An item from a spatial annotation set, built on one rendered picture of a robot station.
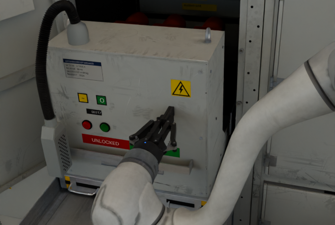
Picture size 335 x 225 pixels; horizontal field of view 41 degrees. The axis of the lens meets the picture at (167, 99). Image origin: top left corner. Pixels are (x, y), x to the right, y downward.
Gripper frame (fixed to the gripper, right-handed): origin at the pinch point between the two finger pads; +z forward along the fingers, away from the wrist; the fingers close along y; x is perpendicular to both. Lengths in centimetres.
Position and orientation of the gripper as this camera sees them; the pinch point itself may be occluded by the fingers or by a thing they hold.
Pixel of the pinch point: (167, 117)
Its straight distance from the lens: 123.6
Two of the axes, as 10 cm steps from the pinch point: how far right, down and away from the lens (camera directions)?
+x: -0.4, -8.6, -5.0
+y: 9.5, 1.2, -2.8
